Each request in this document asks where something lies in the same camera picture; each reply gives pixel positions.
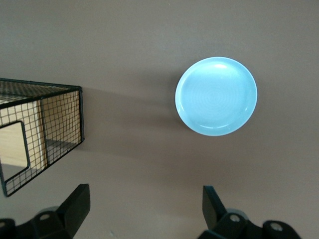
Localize black wire rack wooden shelf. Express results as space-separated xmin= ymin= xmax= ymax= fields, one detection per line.
xmin=0 ymin=78 xmax=85 ymax=197

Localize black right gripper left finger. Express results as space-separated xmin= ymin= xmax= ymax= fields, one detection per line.
xmin=0 ymin=183 xmax=90 ymax=239

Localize light blue round plate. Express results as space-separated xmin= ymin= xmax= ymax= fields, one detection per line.
xmin=174 ymin=56 xmax=259 ymax=137

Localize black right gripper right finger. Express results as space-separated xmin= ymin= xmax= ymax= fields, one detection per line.
xmin=202 ymin=184 xmax=300 ymax=239

